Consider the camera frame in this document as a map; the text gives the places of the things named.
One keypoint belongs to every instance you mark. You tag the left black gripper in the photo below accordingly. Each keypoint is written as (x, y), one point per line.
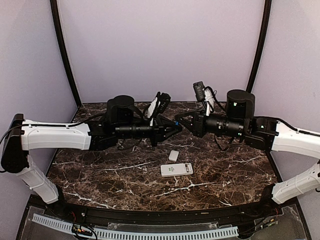
(161, 124)

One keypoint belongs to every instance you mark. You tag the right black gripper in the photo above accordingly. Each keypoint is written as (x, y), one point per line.
(197, 126)

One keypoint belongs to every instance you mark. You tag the white battery cover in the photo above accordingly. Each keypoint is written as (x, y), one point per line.
(173, 155)

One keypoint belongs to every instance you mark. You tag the white remote control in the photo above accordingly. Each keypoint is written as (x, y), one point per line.
(175, 170)

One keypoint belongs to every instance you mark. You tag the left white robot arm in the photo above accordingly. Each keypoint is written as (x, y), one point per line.
(122, 120)

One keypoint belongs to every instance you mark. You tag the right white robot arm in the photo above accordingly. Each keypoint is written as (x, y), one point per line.
(262, 133)

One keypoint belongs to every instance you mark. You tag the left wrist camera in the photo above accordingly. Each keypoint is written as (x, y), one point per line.
(157, 106)

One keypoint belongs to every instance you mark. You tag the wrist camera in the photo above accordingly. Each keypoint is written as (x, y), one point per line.
(206, 96)
(157, 106)

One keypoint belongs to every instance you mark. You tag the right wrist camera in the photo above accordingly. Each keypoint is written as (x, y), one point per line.
(206, 96)

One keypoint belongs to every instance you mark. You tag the black front rail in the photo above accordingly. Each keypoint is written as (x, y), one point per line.
(241, 214)

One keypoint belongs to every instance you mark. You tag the right black frame post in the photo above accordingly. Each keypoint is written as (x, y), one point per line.
(260, 45)

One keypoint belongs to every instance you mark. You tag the black frame post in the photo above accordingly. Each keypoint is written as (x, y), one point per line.
(260, 45)
(63, 52)

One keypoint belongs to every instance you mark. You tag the white slotted cable duct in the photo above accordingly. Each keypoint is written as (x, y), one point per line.
(121, 231)

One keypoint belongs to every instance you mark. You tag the left black frame post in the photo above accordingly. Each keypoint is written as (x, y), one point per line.
(63, 52)

